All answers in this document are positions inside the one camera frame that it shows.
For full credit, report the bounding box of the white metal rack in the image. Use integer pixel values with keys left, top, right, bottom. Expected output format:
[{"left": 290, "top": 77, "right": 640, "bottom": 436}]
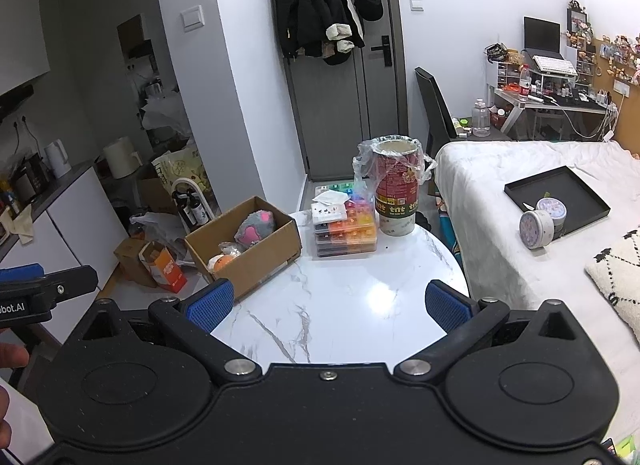
[{"left": 171, "top": 178, "right": 218, "bottom": 226}]

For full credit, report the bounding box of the yellow printed bag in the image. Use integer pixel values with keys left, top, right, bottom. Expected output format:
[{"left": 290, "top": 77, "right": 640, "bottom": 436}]
[{"left": 151, "top": 142, "right": 211, "bottom": 196}]

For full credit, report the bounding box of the black door lock handle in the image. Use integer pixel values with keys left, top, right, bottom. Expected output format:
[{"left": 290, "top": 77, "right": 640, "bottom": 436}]
[{"left": 371, "top": 35, "right": 392, "bottom": 67}]

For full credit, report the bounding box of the black laptop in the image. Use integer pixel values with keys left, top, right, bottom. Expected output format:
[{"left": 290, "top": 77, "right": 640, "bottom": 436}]
[{"left": 523, "top": 16, "right": 563, "bottom": 58}]

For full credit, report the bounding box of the white keyboard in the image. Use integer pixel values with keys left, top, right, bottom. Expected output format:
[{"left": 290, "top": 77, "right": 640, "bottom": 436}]
[{"left": 532, "top": 55, "right": 576, "bottom": 77}]

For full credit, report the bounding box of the black tray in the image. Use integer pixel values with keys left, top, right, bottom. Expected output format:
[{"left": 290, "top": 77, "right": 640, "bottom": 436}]
[{"left": 504, "top": 165, "right": 612, "bottom": 238}]

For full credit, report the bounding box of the white card packet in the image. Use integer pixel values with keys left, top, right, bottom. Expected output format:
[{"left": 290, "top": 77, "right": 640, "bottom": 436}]
[{"left": 311, "top": 190, "right": 349, "bottom": 221}]

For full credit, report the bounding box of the small brown cardboard box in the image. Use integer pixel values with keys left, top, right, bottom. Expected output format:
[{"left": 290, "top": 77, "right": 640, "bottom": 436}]
[{"left": 114, "top": 236, "right": 158, "bottom": 288}]

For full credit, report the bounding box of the white kettle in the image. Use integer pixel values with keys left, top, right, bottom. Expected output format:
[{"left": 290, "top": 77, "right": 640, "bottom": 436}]
[{"left": 44, "top": 139, "right": 72, "bottom": 179}]

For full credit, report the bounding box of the stack of colourful bead boxes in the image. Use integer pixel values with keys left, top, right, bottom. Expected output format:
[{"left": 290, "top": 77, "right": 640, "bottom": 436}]
[{"left": 312, "top": 184, "right": 379, "bottom": 258}]

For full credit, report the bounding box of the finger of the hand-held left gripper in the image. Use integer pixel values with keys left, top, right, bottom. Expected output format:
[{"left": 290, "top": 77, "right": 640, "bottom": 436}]
[{"left": 0, "top": 264, "right": 99, "bottom": 303}]

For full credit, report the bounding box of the white wall cabinet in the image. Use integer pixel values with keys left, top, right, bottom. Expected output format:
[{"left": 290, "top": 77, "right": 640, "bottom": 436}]
[{"left": 0, "top": 0, "right": 51, "bottom": 96}]

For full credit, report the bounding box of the orange carton box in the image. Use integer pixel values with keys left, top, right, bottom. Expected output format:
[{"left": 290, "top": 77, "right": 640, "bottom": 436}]
[{"left": 139, "top": 240, "right": 188, "bottom": 293}]

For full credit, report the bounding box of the red paper bucket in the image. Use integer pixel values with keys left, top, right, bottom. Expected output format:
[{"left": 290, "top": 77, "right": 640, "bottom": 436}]
[{"left": 374, "top": 136, "right": 420, "bottom": 237}]

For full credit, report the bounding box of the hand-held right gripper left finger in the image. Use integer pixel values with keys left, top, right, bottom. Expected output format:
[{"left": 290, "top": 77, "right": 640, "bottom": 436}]
[{"left": 75, "top": 279, "right": 263, "bottom": 387}]

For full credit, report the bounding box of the person's left hand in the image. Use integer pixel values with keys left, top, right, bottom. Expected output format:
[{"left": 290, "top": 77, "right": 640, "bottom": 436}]
[{"left": 0, "top": 342, "right": 30, "bottom": 451}]

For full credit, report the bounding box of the white floor cabinet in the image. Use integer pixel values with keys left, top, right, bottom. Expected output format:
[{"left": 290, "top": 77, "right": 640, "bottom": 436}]
[{"left": 0, "top": 161, "right": 131, "bottom": 346}]

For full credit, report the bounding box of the white light switch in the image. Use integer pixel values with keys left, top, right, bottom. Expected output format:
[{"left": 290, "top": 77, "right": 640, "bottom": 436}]
[{"left": 181, "top": 5, "right": 206, "bottom": 32}]

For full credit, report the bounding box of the grey door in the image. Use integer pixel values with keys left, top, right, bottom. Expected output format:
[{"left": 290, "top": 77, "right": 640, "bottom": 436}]
[{"left": 265, "top": 0, "right": 408, "bottom": 181}]

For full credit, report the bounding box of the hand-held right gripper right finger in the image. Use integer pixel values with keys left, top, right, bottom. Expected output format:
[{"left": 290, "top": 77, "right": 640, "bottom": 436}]
[{"left": 393, "top": 279, "right": 586, "bottom": 387}]

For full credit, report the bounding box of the grey pink plush toy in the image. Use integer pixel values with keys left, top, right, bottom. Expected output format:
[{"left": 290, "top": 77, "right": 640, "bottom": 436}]
[{"left": 236, "top": 210, "right": 276, "bottom": 247}]

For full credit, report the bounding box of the black chair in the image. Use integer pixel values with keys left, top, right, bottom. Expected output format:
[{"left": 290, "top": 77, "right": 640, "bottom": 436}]
[{"left": 414, "top": 66, "right": 458, "bottom": 146}]

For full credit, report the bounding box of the white air fryer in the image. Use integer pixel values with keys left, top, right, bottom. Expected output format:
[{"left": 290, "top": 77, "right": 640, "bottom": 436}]
[{"left": 102, "top": 138, "right": 143, "bottom": 179}]

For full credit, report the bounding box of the white desk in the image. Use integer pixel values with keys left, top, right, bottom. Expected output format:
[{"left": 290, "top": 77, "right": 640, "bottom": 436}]
[{"left": 492, "top": 85, "right": 621, "bottom": 141}]

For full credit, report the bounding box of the cork wall panel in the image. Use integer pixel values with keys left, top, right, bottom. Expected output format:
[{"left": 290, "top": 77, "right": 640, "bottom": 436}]
[{"left": 565, "top": 35, "right": 640, "bottom": 153}]

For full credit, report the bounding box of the clear plastic jar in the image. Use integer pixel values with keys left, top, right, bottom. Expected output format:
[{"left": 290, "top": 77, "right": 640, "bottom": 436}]
[{"left": 471, "top": 98, "right": 492, "bottom": 137}]

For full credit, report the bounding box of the white plastic bag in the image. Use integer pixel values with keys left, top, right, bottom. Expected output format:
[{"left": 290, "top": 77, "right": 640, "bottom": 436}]
[{"left": 129, "top": 212, "right": 188, "bottom": 246}]

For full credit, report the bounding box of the pile of white plastic bags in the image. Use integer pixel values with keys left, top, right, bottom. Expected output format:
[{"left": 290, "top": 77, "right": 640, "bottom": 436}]
[{"left": 140, "top": 90, "right": 193, "bottom": 146}]

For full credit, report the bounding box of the round lavender tin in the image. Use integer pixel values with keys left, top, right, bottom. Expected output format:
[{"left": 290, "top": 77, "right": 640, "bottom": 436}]
[
  {"left": 519, "top": 210, "right": 555, "bottom": 249},
  {"left": 536, "top": 198, "right": 569, "bottom": 232}
]

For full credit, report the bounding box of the clear plastic liner bag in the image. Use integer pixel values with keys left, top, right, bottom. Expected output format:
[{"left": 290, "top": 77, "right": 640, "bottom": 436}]
[{"left": 353, "top": 135, "right": 435, "bottom": 186}]

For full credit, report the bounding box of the white black patterned pillow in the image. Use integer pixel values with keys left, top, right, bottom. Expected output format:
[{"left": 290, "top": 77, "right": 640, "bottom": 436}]
[{"left": 584, "top": 228, "right": 640, "bottom": 331}]

